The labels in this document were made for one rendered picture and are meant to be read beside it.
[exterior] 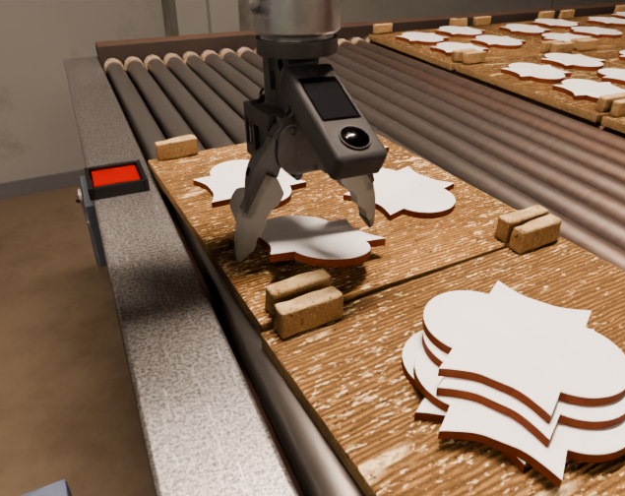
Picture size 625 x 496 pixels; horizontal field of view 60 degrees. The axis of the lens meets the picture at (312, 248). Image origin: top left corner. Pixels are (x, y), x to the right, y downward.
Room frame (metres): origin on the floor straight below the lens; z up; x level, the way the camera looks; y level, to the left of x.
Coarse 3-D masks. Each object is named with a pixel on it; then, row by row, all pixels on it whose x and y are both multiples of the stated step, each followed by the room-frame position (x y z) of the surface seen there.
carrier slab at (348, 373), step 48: (432, 288) 0.41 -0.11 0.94; (480, 288) 0.41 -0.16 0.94; (528, 288) 0.41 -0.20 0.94; (576, 288) 0.41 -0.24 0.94; (624, 288) 0.41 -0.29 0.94; (336, 336) 0.34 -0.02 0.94; (384, 336) 0.34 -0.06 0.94; (624, 336) 0.34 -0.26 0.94; (288, 384) 0.30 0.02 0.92; (336, 384) 0.29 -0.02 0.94; (384, 384) 0.29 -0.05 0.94; (336, 432) 0.24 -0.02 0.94; (384, 432) 0.24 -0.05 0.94; (432, 432) 0.24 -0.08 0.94; (384, 480) 0.21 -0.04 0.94; (432, 480) 0.21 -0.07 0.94; (480, 480) 0.21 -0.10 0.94; (528, 480) 0.21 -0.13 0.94; (576, 480) 0.21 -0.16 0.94; (624, 480) 0.21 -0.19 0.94
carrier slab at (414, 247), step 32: (160, 160) 0.71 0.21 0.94; (192, 160) 0.71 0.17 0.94; (224, 160) 0.71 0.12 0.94; (416, 160) 0.71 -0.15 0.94; (192, 192) 0.61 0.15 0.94; (320, 192) 0.61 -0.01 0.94; (480, 192) 0.61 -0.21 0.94; (192, 224) 0.53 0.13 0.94; (224, 224) 0.53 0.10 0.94; (352, 224) 0.53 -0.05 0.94; (384, 224) 0.53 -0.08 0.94; (416, 224) 0.53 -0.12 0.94; (448, 224) 0.53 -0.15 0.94; (480, 224) 0.53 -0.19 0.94; (224, 256) 0.46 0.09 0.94; (256, 256) 0.46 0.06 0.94; (384, 256) 0.46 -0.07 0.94; (416, 256) 0.46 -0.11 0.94; (448, 256) 0.46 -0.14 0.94; (480, 256) 0.47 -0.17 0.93; (256, 288) 0.41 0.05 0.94; (352, 288) 0.41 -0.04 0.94; (384, 288) 0.41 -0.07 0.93; (256, 320) 0.36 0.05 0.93
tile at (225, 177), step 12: (216, 168) 0.66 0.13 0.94; (228, 168) 0.66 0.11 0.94; (240, 168) 0.66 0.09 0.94; (204, 180) 0.63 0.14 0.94; (216, 180) 0.63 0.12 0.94; (228, 180) 0.63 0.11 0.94; (240, 180) 0.63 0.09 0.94; (288, 180) 0.63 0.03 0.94; (300, 180) 0.63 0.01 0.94; (216, 192) 0.59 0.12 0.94; (228, 192) 0.59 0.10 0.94; (288, 192) 0.59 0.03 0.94; (216, 204) 0.57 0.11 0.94; (228, 204) 0.58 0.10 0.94
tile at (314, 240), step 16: (272, 224) 0.50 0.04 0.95; (288, 224) 0.50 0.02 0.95; (304, 224) 0.50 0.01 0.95; (320, 224) 0.50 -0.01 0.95; (336, 224) 0.50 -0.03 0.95; (272, 240) 0.44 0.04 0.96; (288, 240) 0.45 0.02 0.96; (304, 240) 0.45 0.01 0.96; (320, 240) 0.45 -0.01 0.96; (336, 240) 0.45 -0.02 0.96; (352, 240) 0.45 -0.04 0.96; (368, 240) 0.45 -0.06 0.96; (384, 240) 0.46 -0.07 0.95; (272, 256) 0.41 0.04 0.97; (288, 256) 0.41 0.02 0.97; (304, 256) 0.41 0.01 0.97; (320, 256) 0.40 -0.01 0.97; (336, 256) 0.41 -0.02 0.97; (352, 256) 0.41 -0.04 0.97; (368, 256) 0.42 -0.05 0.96
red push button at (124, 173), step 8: (112, 168) 0.70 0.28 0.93; (120, 168) 0.70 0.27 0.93; (128, 168) 0.70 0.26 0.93; (136, 168) 0.70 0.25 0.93; (96, 176) 0.67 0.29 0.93; (104, 176) 0.67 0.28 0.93; (112, 176) 0.67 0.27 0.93; (120, 176) 0.67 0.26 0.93; (128, 176) 0.67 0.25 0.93; (136, 176) 0.67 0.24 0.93; (96, 184) 0.65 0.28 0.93; (104, 184) 0.65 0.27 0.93
